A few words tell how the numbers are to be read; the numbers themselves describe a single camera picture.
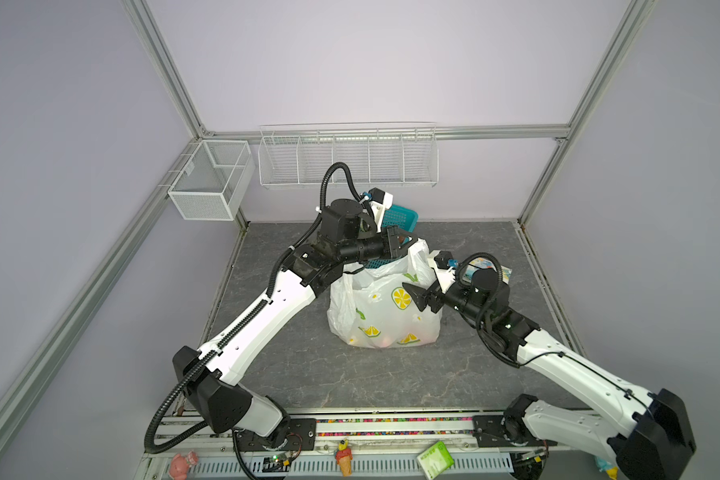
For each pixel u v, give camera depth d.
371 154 1.02
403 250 0.61
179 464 0.68
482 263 1.02
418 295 0.67
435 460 0.68
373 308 0.77
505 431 0.65
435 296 0.63
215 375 0.39
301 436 0.74
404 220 1.13
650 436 0.38
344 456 0.69
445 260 0.60
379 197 0.59
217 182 1.04
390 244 0.56
